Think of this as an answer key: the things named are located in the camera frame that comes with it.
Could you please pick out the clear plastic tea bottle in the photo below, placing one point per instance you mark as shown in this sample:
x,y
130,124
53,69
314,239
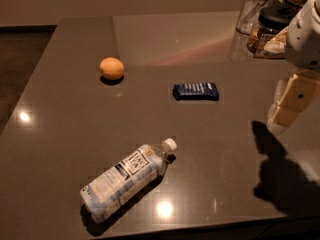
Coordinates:
x,y
106,194

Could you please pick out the dark blue snack packet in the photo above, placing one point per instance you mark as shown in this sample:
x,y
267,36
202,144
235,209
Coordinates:
x,y
196,91

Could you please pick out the orange fruit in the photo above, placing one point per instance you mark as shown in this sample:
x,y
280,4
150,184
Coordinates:
x,y
111,68

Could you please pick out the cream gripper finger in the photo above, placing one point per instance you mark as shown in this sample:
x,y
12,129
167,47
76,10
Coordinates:
x,y
280,89
302,89

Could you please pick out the glass jar with black lid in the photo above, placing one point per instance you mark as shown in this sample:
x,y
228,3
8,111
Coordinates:
x,y
266,40

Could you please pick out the clear glass cup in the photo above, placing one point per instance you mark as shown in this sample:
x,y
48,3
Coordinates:
x,y
248,14

